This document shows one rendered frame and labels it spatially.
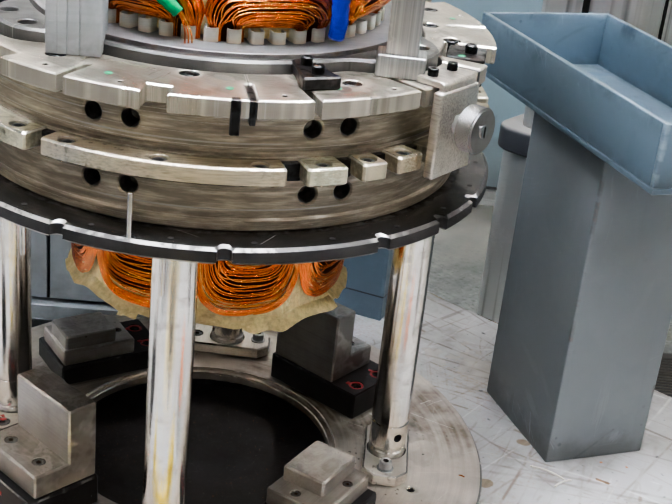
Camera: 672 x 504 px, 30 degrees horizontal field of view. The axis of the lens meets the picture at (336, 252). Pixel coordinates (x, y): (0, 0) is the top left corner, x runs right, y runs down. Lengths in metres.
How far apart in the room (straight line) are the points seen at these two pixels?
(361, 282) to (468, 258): 2.06
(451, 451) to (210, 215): 0.32
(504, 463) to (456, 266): 2.17
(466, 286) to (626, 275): 2.12
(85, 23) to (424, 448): 0.40
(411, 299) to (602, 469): 0.23
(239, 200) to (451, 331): 0.48
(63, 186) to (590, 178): 0.36
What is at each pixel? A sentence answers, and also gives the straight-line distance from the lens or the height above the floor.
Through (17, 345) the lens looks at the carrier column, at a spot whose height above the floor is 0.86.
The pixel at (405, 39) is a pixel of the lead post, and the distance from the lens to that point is 0.65.
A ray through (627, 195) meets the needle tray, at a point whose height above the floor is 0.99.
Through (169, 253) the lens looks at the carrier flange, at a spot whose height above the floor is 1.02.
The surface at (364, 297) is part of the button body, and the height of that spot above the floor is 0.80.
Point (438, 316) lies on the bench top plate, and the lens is 1.10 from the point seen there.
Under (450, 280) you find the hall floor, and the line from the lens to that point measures 3.00.
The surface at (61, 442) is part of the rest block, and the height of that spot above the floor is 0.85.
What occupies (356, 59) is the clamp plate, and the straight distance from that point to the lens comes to 0.66.
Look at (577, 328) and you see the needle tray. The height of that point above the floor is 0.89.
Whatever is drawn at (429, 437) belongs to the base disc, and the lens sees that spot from 0.89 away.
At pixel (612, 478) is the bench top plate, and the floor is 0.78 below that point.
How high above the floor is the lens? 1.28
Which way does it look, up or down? 25 degrees down
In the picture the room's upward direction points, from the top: 6 degrees clockwise
